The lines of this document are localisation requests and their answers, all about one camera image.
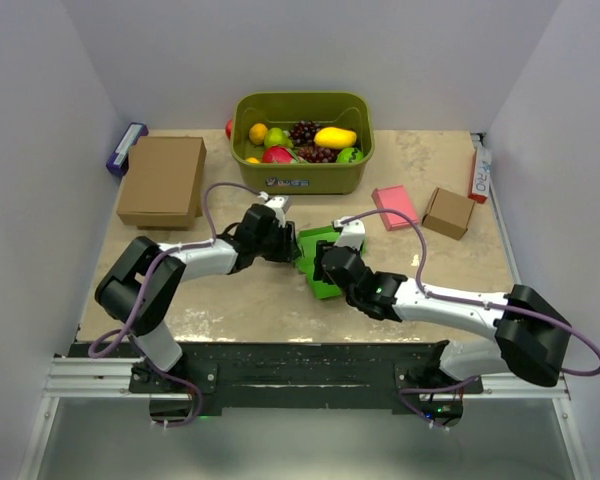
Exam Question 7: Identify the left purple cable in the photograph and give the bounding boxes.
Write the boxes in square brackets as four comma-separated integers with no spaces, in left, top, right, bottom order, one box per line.
[87,181,269,360]

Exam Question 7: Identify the green pear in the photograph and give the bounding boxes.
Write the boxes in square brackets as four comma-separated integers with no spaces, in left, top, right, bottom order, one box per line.
[263,127,293,149]

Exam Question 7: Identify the red fruit behind bin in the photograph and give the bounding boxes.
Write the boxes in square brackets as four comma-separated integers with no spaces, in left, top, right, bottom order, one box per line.
[225,119,233,140]

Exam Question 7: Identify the large brown cardboard box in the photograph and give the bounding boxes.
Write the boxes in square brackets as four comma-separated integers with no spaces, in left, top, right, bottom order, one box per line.
[116,136,206,230]

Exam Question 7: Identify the small brown cardboard box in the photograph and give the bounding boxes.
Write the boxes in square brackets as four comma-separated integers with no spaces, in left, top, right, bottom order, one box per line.
[421,187,476,240]

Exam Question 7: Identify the olive green plastic bin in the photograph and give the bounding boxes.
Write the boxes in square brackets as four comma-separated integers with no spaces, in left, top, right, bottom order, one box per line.
[230,91,374,195]

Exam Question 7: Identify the dark grapes upper bunch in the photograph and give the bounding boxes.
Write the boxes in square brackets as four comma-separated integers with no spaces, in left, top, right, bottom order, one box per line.
[289,120,322,147]

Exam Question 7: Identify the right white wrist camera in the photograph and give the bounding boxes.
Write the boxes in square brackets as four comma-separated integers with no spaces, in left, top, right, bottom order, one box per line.
[332,216,366,252]

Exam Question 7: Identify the red white box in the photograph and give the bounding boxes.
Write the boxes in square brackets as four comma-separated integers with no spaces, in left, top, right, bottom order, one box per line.
[468,146,492,204]

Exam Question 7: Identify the purple white box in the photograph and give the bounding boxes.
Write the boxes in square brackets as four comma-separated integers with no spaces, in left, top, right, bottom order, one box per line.
[106,122,149,178]

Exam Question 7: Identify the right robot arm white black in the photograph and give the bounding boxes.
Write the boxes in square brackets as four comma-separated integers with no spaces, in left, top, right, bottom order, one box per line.
[313,241,570,393]

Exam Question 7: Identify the pink box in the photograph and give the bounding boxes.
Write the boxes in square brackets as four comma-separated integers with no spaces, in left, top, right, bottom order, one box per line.
[371,185,419,231]

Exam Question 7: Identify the dark grapes lower bunch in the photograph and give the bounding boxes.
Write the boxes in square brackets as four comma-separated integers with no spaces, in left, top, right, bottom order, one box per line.
[296,145,340,164]

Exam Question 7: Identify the dark grapes bunch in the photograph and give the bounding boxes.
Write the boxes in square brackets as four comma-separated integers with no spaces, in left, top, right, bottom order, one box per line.
[289,120,322,147]
[296,145,340,164]

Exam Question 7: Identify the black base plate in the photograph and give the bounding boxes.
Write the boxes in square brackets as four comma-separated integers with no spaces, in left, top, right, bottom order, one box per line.
[128,341,484,417]

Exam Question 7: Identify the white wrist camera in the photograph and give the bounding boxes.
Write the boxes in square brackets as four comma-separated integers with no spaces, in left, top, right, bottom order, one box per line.
[258,192,291,226]
[332,216,366,252]

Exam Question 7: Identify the green round fruit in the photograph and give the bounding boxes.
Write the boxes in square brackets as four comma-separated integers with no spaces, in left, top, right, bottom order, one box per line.
[336,147,364,164]

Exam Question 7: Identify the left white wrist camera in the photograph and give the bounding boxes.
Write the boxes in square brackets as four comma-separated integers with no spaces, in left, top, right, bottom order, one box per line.
[258,192,291,226]

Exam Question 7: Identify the red dragon fruit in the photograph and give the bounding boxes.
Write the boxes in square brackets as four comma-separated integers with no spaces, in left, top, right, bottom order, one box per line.
[261,146,298,164]

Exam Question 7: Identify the green paper box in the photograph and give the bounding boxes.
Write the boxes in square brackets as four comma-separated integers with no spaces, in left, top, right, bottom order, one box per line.
[295,220,366,300]

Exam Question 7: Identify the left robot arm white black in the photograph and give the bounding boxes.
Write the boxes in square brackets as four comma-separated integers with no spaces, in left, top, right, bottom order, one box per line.
[94,196,298,392]

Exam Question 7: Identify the yellow mango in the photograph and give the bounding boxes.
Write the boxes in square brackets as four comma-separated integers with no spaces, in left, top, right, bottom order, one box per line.
[314,127,357,150]

